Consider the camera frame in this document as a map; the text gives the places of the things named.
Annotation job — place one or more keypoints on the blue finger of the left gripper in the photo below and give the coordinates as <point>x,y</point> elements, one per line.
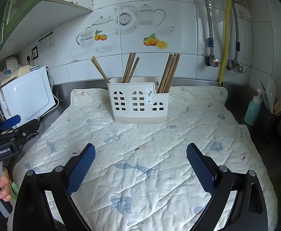
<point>11,122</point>

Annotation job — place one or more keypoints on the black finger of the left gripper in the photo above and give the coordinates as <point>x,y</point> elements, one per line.
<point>27,130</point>

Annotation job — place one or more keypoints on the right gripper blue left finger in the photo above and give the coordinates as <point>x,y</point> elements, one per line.
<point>78,167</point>

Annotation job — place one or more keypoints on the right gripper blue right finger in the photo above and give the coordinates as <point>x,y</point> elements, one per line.
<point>205,174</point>

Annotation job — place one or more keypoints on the wooden chopstick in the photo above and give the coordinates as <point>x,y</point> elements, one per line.
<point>100,70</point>
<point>172,73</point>
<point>130,66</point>
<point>131,55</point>
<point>170,61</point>
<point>165,74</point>
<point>173,60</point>
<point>133,69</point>

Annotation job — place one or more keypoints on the person's left hand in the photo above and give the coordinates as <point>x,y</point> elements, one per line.
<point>5,184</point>

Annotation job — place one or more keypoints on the white microwave oven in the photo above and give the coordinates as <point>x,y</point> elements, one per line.
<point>28,96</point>

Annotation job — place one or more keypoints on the white quilted mat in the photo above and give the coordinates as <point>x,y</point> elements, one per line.
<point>141,178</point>

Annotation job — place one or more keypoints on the teal soap bottle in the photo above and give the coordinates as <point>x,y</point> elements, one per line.
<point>254,108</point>

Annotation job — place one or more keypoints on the white plastic utensil holder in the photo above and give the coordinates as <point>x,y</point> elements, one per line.
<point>138,101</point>

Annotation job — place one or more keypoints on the white rice spoon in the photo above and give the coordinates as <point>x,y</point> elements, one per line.
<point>271,93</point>

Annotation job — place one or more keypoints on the yellow gas pipe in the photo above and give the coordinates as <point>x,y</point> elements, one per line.
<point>226,41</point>

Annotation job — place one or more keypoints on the right metal water valve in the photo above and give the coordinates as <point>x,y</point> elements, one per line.
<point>236,67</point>

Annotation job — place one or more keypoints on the green wall cabinet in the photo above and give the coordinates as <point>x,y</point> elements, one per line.
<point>23,21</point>

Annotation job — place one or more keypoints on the red handle water valve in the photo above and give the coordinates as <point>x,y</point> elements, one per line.
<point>210,60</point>

